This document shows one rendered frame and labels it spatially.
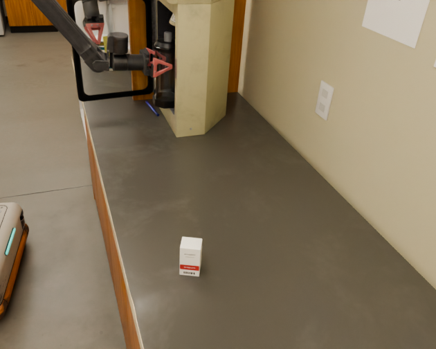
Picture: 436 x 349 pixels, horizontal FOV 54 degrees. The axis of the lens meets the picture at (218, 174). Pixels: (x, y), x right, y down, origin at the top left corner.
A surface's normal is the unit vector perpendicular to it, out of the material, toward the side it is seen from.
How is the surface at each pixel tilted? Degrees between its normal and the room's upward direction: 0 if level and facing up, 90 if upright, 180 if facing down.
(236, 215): 0
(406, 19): 90
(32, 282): 0
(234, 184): 0
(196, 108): 90
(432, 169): 90
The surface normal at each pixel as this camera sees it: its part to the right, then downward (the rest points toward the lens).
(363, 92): -0.94, 0.14
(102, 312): 0.06, -0.84
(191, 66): 0.34, 0.53
